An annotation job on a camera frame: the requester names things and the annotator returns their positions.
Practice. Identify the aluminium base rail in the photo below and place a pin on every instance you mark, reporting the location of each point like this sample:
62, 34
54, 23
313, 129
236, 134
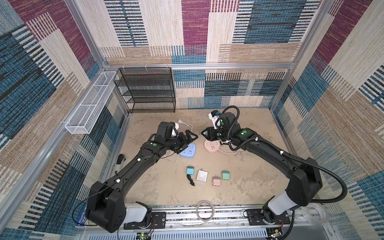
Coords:
222, 222

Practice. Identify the white square plug adapter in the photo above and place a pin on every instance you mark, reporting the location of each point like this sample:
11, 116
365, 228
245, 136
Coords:
202, 176

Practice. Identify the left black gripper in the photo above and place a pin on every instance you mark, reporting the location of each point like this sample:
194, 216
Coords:
184, 142

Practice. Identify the pink round power strip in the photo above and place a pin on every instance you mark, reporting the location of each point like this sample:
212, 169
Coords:
212, 146

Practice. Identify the teal plug adapter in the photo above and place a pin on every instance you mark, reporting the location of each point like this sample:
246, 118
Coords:
190, 170

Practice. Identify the pink plug adapter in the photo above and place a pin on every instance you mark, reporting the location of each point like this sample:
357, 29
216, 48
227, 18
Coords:
216, 181

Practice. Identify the white mesh wall basket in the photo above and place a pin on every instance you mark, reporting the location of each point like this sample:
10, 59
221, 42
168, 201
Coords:
90, 108

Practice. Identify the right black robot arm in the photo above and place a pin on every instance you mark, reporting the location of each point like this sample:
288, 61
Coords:
304, 176

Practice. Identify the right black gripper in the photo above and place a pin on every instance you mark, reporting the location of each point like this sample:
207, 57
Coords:
212, 133

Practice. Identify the clear tape roll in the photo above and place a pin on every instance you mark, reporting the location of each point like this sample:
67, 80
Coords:
315, 214

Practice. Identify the green plug adapter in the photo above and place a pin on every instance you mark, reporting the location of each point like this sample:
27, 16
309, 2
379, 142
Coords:
226, 175

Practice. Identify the blue square power strip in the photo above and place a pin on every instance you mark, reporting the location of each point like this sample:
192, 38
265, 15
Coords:
189, 152

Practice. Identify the black wire shelf rack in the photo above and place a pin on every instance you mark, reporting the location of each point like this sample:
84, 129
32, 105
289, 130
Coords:
147, 90

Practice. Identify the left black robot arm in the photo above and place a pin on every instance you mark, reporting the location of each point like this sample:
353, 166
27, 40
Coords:
106, 202

